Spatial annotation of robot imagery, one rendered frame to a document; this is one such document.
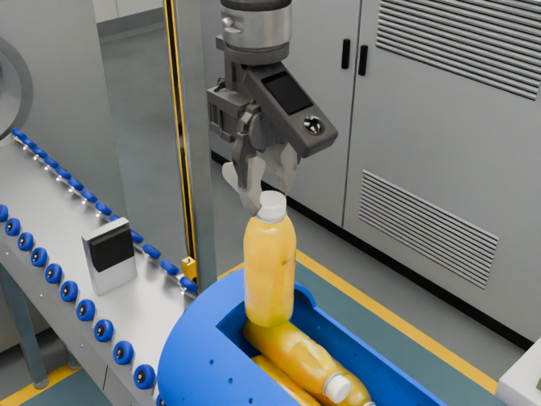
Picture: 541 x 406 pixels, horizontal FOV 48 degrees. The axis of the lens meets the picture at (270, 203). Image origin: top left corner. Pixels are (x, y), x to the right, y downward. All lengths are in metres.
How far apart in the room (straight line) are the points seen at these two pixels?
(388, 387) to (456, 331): 1.67
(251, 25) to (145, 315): 0.83
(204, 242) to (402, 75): 1.08
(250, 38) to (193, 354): 0.46
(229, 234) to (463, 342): 1.20
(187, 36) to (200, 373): 0.79
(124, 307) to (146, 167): 2.32
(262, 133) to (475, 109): 1.62
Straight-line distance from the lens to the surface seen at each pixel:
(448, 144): 2.37
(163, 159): 3.70
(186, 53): 1.43
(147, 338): 1.29
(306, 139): 0.63
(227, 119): 0.72
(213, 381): 0.87
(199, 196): 1.61
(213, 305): 0.91
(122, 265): 1.39
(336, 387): 0.94
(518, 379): 0.98
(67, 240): 1.58
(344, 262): 2.90
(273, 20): 0.64
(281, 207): 0.75
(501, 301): 2.55
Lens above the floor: 1.85
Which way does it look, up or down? 35 degrees down
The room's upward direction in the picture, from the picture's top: straight up
